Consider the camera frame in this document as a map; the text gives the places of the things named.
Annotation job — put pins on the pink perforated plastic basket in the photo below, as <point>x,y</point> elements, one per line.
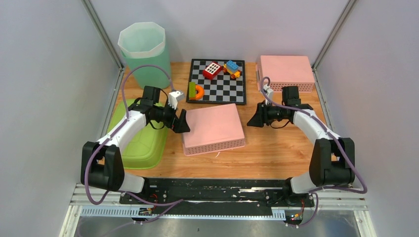
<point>213,129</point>

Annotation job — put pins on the orange arch toy block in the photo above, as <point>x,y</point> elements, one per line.
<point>199,92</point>

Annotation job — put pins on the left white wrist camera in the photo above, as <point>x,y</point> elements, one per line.
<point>174,98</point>

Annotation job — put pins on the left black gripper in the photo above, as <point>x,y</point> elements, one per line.
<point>178,125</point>

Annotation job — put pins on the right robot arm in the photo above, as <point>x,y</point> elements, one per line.
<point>332,160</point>

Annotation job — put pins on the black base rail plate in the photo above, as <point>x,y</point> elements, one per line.
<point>223,197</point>

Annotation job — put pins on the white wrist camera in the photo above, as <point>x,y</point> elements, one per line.
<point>174,98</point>
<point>268,92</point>

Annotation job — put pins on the red window toy brick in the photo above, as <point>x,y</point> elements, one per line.
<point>212,70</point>

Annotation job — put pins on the green bin with white liner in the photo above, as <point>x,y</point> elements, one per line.
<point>144,43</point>

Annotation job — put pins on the blue yellow toy car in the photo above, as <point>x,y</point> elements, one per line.
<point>232,69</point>

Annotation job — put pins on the black grey checkerboard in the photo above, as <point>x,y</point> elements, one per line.
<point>220,90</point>

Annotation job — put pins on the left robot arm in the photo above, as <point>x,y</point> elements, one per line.
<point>102,165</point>

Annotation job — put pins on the green flat toy brick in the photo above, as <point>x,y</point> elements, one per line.
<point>192,91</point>

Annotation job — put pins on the large green plastic container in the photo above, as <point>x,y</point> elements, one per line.
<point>140,141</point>

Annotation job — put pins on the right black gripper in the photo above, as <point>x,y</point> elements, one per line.
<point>261,116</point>

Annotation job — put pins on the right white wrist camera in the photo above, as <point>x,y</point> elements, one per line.
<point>268,92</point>

